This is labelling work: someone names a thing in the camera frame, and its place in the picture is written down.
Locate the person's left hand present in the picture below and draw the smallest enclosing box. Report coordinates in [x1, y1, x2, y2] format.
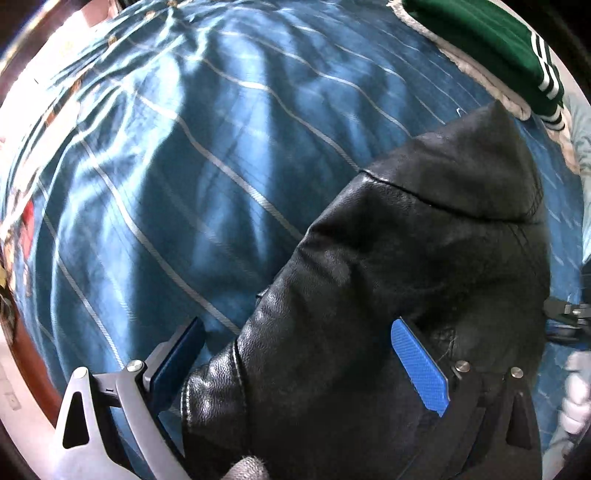
[223, 455, 271, 480]

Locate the black leather jacket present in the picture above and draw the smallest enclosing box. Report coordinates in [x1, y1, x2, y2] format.
[182, 99, 553, 480]

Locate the folded green striped garment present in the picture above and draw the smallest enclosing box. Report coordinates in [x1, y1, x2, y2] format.
[401, 0, 567, 131]

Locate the person's right hand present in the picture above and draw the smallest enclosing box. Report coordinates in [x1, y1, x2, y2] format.
[560, 350, 591, 435]

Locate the bed with blue striped sheet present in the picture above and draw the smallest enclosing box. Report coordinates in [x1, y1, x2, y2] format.
[0, 0, 583, 480]

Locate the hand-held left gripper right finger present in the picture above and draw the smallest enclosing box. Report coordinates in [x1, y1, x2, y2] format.
[390, 318, 542, 480]

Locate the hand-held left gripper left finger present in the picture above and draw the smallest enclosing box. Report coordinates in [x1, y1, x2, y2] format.
[53, 316, 206, 480]

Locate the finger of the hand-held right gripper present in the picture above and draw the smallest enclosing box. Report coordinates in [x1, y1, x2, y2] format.
[544, 297, 591, 346]

